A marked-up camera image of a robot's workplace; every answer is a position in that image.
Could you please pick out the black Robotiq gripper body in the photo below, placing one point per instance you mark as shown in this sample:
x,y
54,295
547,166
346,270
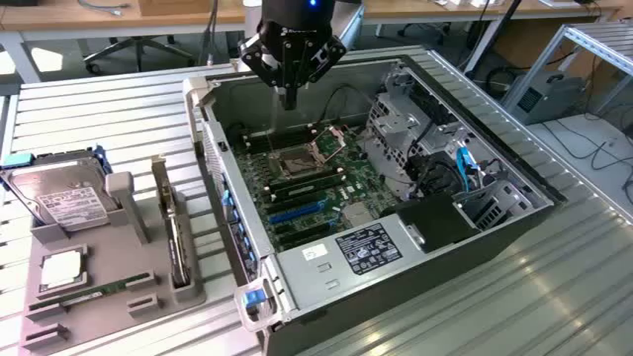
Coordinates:
x,y
296,18

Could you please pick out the graphics card with metal bracket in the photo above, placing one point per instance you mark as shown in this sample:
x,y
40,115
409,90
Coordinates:
x,y
173,230

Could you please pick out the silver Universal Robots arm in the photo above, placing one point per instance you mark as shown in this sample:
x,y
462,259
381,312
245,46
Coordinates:
x,y
352,26

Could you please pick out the brown cardboard box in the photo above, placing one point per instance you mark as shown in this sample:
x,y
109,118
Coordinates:
x,y
173,7

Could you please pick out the black RAM slot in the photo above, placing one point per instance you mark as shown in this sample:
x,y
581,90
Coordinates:
x,y
278,141
321,175
278,145
278,131
278,136

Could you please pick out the perforated metal drive cage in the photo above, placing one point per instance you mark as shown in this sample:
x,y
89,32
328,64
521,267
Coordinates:
x,y
390,122

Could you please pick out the office chair with grey legs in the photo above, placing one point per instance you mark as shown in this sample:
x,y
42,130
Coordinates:
x,y
138,46

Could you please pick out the metal socket cover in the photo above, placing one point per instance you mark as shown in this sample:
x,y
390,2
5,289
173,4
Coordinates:
x,y
330,142

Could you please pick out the thin metal locking lever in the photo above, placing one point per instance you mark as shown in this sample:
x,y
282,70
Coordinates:
x,y
270,146

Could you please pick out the CPU socket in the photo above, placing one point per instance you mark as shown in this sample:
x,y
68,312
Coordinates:
x,y
296,165

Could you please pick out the black stand pole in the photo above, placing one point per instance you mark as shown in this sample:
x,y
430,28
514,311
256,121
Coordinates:
x,y
494,35

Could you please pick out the green motherboard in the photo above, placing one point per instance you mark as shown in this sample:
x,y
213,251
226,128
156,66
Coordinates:
x,y
356,174

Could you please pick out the RAM stick with white label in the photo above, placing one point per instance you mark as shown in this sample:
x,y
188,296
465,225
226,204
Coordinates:
x,y
304,189

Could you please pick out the long black expansion slot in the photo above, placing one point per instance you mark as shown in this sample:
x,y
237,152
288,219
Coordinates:
x,y
289,205
306,241
304,232

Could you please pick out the blue disk carrier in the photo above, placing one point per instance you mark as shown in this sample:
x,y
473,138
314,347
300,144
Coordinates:
x,y
101,159

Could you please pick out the blue expansion slot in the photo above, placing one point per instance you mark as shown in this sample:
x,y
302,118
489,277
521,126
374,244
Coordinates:
x,y
293,215

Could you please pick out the silver chipset heatsink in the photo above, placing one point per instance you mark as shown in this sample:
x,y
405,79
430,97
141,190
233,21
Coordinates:
x,y
357,215

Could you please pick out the grey computer tower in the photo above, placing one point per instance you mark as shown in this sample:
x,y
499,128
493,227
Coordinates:
x,y
549,98

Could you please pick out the short black expansion slot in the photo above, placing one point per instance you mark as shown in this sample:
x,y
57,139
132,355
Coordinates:
x,y
281,228

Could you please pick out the black plastic shroud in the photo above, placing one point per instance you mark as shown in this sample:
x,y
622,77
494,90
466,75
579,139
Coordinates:
x,y
434,224

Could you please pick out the silver hard disk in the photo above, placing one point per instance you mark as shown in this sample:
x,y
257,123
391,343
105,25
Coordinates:
x,y
64,193

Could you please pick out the silver metal disk bay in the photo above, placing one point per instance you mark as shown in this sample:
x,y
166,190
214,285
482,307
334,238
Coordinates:
x,y
494,207

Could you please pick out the grey parts rack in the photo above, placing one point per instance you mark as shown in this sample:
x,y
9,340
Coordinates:
x,y
113,259

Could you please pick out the silver power supply with label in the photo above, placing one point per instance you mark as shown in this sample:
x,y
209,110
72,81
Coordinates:
x,y
316,282

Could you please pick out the open black PC case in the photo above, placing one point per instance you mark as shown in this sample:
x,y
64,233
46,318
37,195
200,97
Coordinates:
x,y
469,267

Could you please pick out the blue case latch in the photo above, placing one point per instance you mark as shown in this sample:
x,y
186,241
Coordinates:
x,y
252,298

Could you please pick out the silver CPU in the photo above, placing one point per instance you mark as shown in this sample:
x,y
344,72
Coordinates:
x,y
61,270

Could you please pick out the green RAM stick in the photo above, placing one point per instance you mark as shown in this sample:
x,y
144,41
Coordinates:
x,y
89,293

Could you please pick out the aluminium profile frame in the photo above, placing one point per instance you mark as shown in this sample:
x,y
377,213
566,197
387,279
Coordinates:
x,y
598,41

